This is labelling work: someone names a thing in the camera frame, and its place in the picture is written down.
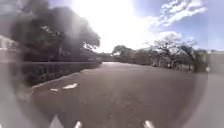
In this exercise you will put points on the robot's own part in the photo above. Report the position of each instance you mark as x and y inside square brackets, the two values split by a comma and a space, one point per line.
[77, 125]
[148, 124]

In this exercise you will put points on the dark asphalt road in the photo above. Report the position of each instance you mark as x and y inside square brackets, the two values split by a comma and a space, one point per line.
[126, 96]

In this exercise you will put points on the row of distant trees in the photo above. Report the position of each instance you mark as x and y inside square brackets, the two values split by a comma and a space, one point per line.
[166, 53]

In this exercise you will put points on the white painted road marks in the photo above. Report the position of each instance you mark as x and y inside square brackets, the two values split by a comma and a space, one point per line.
[70, 86]

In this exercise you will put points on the low dark wall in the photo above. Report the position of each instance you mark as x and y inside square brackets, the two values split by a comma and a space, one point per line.
[50, 70]

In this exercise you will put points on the large dark trees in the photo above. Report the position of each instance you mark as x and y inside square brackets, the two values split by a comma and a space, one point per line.
[56, 33]

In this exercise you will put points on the pale kerb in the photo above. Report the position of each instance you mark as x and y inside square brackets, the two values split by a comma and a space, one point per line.
[53, 80]

